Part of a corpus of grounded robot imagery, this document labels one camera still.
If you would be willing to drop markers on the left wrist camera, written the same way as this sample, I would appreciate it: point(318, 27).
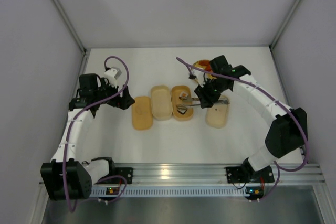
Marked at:
point(112, 75)

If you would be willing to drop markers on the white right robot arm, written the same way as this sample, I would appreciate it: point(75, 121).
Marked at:
point(287, 126)

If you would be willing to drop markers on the metal serving tongs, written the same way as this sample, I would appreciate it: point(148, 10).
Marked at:
point(191, 102)

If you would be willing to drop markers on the aluminium frame post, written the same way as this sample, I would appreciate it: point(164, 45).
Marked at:
point(67, 22)
point(288, 17)

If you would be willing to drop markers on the cucumber sushi roll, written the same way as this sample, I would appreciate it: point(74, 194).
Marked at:
point(182, 109)

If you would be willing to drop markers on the salmon sushi roll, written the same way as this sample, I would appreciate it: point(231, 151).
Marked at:
point(183, 95)

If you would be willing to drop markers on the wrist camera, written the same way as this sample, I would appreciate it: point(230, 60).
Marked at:
point(112, 75)
point(196, 76)

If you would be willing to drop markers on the orange lunch box lid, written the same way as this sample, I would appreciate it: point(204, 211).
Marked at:
point(142, 117)

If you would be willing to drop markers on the beige lunch box container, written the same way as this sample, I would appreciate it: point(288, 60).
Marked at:
point(162, 108)

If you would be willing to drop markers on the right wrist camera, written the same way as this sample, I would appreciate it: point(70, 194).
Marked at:
point(196, 76)

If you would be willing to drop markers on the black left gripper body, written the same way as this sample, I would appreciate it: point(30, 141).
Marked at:
point(118, 98)

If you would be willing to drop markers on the left aluminium frame post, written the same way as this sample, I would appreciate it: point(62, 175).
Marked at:
point(67, 22)

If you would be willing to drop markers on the round woven bamboo tray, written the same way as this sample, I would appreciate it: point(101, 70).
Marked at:
point(204, 64)

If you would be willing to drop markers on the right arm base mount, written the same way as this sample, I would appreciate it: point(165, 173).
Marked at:
point(245, 174)

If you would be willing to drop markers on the slotted cable duct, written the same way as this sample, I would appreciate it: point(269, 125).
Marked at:
point(110, 192)

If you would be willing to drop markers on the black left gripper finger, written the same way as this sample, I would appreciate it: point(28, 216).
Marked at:
point(126, 97)
point(124, 104)

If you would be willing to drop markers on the orange lunch box container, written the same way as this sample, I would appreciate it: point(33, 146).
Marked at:
point(175, 92)

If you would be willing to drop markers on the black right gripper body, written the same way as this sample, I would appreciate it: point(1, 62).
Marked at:
point(206, 98)

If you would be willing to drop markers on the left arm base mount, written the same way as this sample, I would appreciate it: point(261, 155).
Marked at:
point(116, 174)

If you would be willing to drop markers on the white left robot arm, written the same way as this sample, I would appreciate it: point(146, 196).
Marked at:
point(68, 175)

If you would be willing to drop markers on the beige lunch box lid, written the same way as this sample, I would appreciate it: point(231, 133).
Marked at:
point(216, 116)

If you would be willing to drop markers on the right aluminium frame post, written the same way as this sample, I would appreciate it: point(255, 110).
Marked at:
point(288, 17)

